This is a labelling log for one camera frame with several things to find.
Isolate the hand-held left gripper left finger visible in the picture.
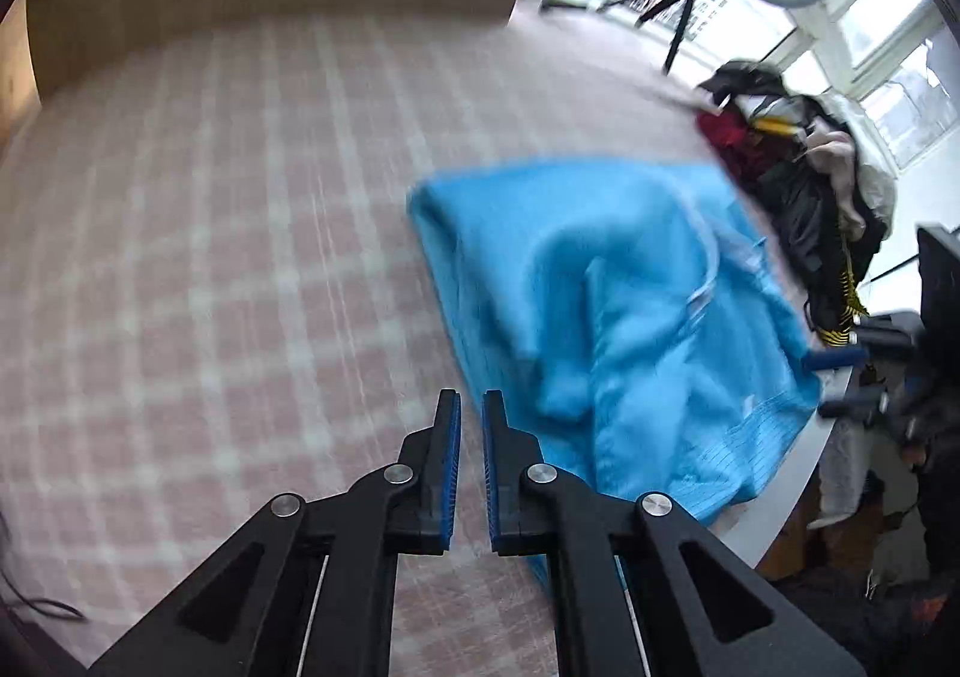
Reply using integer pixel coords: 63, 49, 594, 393
88, 390, 461, 677

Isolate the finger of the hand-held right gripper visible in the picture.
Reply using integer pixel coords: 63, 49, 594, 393
804, 315, 920, 373
819, 388, 912, 427

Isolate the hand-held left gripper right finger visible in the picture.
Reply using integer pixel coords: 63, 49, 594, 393
482, 390, 867, 677

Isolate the blue striped coat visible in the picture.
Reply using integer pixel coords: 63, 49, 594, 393
407, 156, 824, 588

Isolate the black yellow striped garment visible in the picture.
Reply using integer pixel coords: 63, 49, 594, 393
806, 249, 875, 348

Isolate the white garment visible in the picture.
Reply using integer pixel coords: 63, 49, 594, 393
806, 92, 899, 236

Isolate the red garment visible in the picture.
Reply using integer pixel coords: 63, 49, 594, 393
696, 109, 796, 191

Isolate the pink checked table mat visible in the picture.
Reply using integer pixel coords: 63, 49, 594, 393
0, 13, 751, 677

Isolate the black tripod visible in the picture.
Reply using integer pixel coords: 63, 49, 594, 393
540, 0, 758, 76

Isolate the wooden board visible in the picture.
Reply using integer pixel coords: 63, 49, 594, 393
0, 0, 40, 146

